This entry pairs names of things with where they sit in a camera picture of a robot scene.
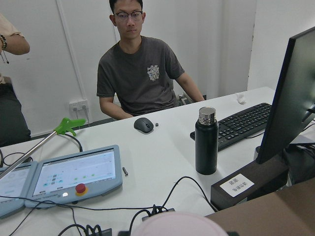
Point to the pink plastic cup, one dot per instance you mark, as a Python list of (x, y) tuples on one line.
[(178, 224)]

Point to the black computer mouse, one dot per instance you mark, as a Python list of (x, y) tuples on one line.
[(143, 125)]

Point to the seated person grey shirt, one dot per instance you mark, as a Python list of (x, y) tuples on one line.
[(133, 76)]

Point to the black thermos bottle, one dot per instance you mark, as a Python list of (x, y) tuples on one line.
[(206, 141)]

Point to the black keyboard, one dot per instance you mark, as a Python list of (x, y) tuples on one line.
[(243, 124)]

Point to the teach pendant with red button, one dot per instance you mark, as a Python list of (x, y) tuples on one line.
[(75, 177)]

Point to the dark labelled box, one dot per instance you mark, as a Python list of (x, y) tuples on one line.
[(249, 182)]

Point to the black computer monitor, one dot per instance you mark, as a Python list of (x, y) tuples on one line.
[(293, 106)]

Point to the standing person beige shirt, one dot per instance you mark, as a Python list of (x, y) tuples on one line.
[(13, 126)]

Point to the white wall socket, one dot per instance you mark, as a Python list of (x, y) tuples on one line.
[(81, 104)]

